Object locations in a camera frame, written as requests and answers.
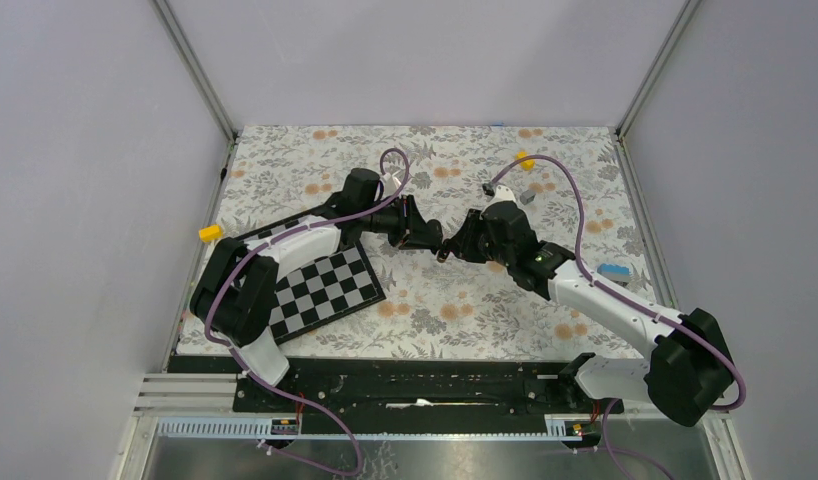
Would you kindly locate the floral patterned table mat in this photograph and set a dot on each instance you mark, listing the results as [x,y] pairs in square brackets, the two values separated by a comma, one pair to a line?
[451,310]

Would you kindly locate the black white checkerboard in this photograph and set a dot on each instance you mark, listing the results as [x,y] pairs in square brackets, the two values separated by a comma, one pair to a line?
[320,292]

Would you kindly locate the black earbud charging case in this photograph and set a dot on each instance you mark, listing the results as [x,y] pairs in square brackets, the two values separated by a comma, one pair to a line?
[440,250]

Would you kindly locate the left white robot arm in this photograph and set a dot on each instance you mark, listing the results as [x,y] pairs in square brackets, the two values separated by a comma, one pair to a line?
[237,290]

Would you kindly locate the yellow block left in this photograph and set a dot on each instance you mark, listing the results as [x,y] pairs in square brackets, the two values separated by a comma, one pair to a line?
[210,233]

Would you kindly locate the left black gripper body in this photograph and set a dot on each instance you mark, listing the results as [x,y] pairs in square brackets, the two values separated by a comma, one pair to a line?
[392,220]

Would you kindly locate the yellow block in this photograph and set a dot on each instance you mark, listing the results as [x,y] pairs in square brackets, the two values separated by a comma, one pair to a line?
[210,233]
[525,161]

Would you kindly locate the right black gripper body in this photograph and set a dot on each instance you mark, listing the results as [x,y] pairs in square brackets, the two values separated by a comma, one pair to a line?
[496,252]

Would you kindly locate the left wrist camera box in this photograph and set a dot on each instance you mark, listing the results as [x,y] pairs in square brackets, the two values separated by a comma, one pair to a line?
[394,183]

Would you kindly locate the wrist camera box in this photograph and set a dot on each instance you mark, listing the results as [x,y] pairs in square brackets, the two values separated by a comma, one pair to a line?
[498,193]
[394,183]

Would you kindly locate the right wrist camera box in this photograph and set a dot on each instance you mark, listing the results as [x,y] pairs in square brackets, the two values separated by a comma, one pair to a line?
[498,193]

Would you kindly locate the blue white eraser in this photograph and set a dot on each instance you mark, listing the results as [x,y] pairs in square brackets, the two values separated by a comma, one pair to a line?
[615,273]

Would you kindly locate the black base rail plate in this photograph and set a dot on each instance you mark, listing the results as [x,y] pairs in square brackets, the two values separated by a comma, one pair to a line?
[418,397]

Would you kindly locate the small grey block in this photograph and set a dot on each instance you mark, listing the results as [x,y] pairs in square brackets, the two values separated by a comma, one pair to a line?
[527,196]

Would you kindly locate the yellow block far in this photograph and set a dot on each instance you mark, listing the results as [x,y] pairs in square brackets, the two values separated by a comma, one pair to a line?
[525,161]

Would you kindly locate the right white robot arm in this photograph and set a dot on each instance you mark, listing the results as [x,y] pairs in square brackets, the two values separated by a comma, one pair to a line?
[686,366]

